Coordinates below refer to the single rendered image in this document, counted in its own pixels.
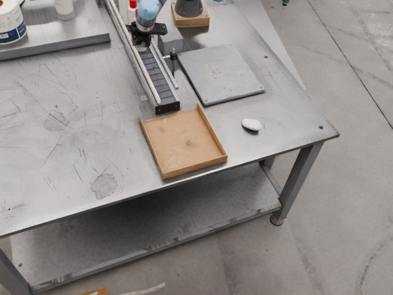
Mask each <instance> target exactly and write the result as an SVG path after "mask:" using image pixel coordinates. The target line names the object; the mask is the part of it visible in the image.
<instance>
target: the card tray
mask: <svg viewBox="0 0 393 295"><path fill-rule="evenodd" d="M139 119H140V124H141V127H142V130H143V132H144V134H145V137H146V139H147V141H148V144H149V146H150V149H151V151H152V154H153V156H154V158H155V161H156V163H157V166H158V168H159V171H160V173H161V176H162V178H163V180H164V179H168V178H171V177H174V176H178V175H181V174H185V173H188V172H191V171H195V170H198V169H202V168H205V167H209V166H212V165H215V164H219V163H223V162H226V161H227V157H228V154H227V153H226V151H225V148H224V147H223V145H222V143H221V142H220V140H219V138H218V136H217V134H216V133H215V131H214V129H213V127H212V125H211V123H210V122H209V120H208V118H207V117H206V115H205V113H204V111H203V109H202V108H201V106H200V104H199V103H198V105H197V108H195V109H191V110H188V111H184V112H179V113H176V114H171V115H167V116H162V117H159V118H155V119H150V120H147V121H142V119H141V117H140V116H139Z"/></svg>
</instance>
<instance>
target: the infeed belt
mask: <svg viewBox="0 0 393 295"><path fill-rule="evenodd" d="M113 1H114V3H115V6H116V8H117V10H118V12H119V1H118V0H113ZM109 2H110V0H109ZM110 5H111V2H110ZM111 7H112V5H111ZM112 9H113V7H112ZM113 11H114V9H113ZM114 13H115V11H114ZM119 14H120V12H119ZM115 15H116V13H115ZM116 17H117V16H116ZM117 19H118V17H117ZM118 22H119V24H120V21H119V19H118ZM120 26H121V24H120ZM121 28H122V26H121ZM122 30H123V28H122ZM123 32H124V30H123ZM124 34H125V32H124ZM125 36H126V35H125ZM126 39H127V37H126ZM127 41H128V39H127ZM128 43H129V41H128ZM129 45H130V43H129ZM130 48H131V50H132V52H133V49H132V47H131V45H130ZM133 54H134V52H133ZM138 54H139V56H140V58H141V60H142V62H143V64H144V66H145V68H146V70H147V72H148V74H149V77H150V79H151V81H152V83H153V85H154V87H155V89H156V91H157V93H158V96H159V97H160V103H157V101H156V98H155V96H154V94H153V92H152V90H151V88H150V86H149V84H148V82H147V84H148V86H149V88H150V90H151V93H152V94H153V97H154V99H155V101H156V103H157V105H158V106H159V107H160V106H163V105H167V104H172V103H175V102H177V100H176V99H175V96H174V94H173V92H172V91H171V88H170V86H169V85H168V82H167V81H166V79H165V77H164V75H163V73H162V71H161V69H160V67H159V65H158V63H157V61H156V59H155V58H154V56H153V54H152V52H151V50H150V48H149V47H147V50H146V51H145V52H143V53H140V52H138ZM134 56H135V54H134ZM135 58H136V56H135ZM136 60H137V58H136ZM137 62H138V60H137ZM138 64H139V62H138ZM139 67H140V69H141V71H142V73H143V70H142V68H141V66H140V64H139ZM143 75H144V73H143ZM144 77H145V75H144ZM145 79H146V77H145ZM146 81H147V79H146Z"/></svg>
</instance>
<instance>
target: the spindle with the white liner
mask: <svg viewBox="0 0 393 295"><path fill-rule="evenodd" d="M54 4H55V7H56V12H57V17H58V18H59V19H60V20H72V19H73V18H74V17H75V12H74V8H73V2H72V0H54Z"/></svg>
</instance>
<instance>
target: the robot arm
mask: <svg viewBox="0 0 393 295"><path fill-rule="evenodd" d="M166 1H167V0H140V2H139V4H138V8H137V16H136V21H135V22H131V25H129V29H128V32H130V33H131V35H132V39H131V41H132V44H133V45H132V46H135V48H137V47H142V48H145V47H150V43H151V35H163V36H164V35H166V34H167V33H168V31H167V27H166V24H165V23H157V22H155V21H156V17H157V15H158V14H159V12H160V11H161V9H162V7H163V6H164V4H165V3H166ZM175 12H176V14H177V15H179V16H182V17H185V18H194V17H197V16H199V15H201V14H202V13H203V4H202V1H201V0H177V1H176V3H175ZM134 43H135V44H134Z"/></svg>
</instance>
